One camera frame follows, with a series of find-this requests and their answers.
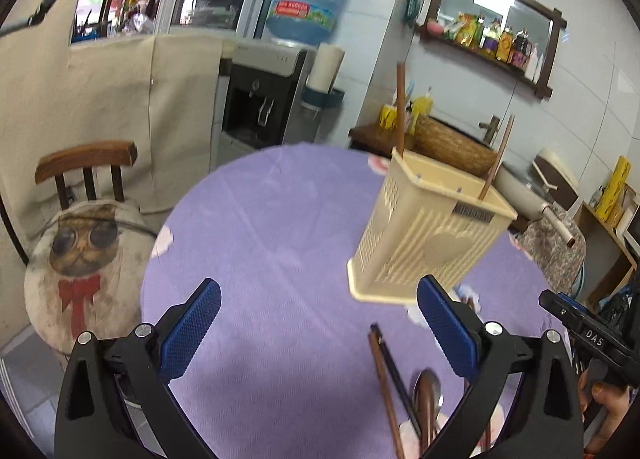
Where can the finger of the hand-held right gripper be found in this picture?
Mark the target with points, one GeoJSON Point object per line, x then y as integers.
{"type": "Point", "coordinates": [557, 303]}

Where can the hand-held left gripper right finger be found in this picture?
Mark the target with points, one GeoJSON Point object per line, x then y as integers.
{"type": "Point", "coordinates": [445, 329]}

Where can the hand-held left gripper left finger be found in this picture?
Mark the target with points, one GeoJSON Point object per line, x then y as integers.
{"type": "Point", "coordinates": [192, 329]}

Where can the black chopstick with gold band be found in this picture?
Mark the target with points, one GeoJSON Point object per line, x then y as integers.
{"type": "Point", "coordinates": [400, 386]}

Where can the brown wooden chopstick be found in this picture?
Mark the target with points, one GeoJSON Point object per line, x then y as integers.
{"type": "Point", "coordinates": [400, 109]}
{"type": "Point", "coordinates": [497, 159]}
{"type": "Point", "coordinates": [385, 379]}

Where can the beige plastic utensil holder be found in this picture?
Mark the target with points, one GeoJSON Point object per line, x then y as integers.
{"type": "Point", "coordinates": [400, 239]}

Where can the person's right hand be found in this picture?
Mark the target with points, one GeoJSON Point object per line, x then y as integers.
{"type": "Point", "coordinates": [607, 404]}

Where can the black plastic bag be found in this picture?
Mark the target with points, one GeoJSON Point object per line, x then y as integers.
{"type": "Point", "coordinates": [620, 304]}

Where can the floral patterned cloth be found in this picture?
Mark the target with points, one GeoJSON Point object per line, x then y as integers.
{"type": "Point", "coordinates": [550, 249]}

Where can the metal spoon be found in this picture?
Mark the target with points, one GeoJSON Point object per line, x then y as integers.
{"type": "Point", "coordinates": [436, 396]}

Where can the light wooden shelf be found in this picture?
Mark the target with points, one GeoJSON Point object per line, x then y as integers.
{"type": "Point", "coordinates": [602, 249]}

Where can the purple floral tablecloth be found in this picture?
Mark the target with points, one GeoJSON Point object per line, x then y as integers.
{"type": "Point", "coordinates": [275, 249]}

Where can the cream frying pan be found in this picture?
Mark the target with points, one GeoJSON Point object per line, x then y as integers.
{"type": "Point", "coordinates": [517, 194]}

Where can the cat print chair cushion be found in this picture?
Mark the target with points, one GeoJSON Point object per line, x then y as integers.
{"type": "Point", "coordinates": [90, 259]}

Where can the cream and brown cooker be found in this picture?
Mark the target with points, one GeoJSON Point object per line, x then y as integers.
{"type": "Point", "coordinates": [557, 174]}

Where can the yellow package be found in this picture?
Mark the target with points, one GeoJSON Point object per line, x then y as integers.
{"type": "Point", "coordinates": [614, 186]}

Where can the woven basket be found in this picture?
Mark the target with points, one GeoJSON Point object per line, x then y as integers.
{"type": "Point", "coordinates": [450, 146]}

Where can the bronze faucet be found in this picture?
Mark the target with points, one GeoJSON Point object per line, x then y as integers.
{"type": "Point", "coordinates": [492, 126]}

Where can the wooden chair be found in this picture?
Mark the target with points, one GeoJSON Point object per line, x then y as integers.
{"type": "Point", "coordinates": [85, 159]}

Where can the dark wooden counter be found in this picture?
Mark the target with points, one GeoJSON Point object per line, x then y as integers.
{"type": "Point", "coordinates": [372, 139]}

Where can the yellow soap bottle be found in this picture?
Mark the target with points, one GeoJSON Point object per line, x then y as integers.
{"type": "Point", "coordinates": [420, 109]}

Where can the beige cloth cover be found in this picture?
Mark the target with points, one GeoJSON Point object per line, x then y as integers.
{"type": "Point", "coordinates": [125, 89]}

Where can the row of condiment bottles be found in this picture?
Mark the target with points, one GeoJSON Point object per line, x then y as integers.
{"type": "Point", "coordinates": [515, 46]}

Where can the blue cup holder tray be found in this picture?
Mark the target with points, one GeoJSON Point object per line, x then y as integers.
{"type": "Point", "coordinates": [322, 98]}

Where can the grey water dispenser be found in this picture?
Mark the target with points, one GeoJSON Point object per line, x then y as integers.
{"type": "Point", "coordinates": [260, 69]}

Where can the yellow green snack packet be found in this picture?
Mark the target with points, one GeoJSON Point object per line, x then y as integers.
{"type": "Point", "coordinates": [467, 29]}

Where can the stack of paper cups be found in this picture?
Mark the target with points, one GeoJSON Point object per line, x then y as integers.
{"type": "Point", "coordinates": [325, 66]}

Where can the pink bowl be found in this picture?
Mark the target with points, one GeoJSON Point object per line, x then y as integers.
{"type": "Point", "coordinates": [434, 27]}

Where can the green hanging ornament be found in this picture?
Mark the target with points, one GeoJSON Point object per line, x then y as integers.
{"type": "Point", "coordinates": [412, 4]}

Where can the wooden wall shelf with mirror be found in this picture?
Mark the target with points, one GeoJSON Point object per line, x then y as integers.
{"type": "Point", "coordinates": [490, 4]}

